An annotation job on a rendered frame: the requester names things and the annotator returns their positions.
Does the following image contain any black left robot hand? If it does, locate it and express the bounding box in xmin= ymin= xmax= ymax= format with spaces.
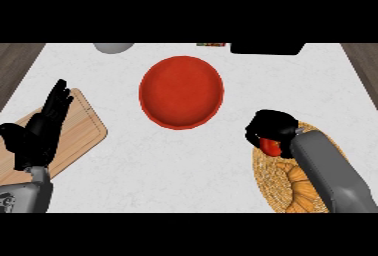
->
xmin=0 ymin=78 xmax=76 ymax=172

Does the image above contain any red bowl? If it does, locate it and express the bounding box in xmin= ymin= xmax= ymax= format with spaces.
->
xmin=138 ymin=55 xmax=227 ymax=131

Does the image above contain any pale wooden cutting board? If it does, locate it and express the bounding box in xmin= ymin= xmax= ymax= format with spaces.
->
xmin=0 ymin=87 xmax=110 ymax=188

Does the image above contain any black appliance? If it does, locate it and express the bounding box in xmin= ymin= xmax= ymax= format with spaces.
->
xmin=230 ymin=43 xmax=308 ymax=56

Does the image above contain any woven yellow round placemat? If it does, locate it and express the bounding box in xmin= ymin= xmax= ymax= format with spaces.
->
xmin=252 ymin=120 xmax=352 ymax=214

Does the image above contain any grey rounded object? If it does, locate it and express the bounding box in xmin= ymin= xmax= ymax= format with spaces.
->
xmin=94 ymin=43 xmax=137 ymax=55

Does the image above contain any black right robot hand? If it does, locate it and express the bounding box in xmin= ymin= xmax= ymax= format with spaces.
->
xmin=244 ymin=109 xmax=302 ymax=158

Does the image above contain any red tomato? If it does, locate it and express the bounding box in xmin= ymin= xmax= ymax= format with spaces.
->
xmin=259 ymin=137 xmax=284 ymax=158

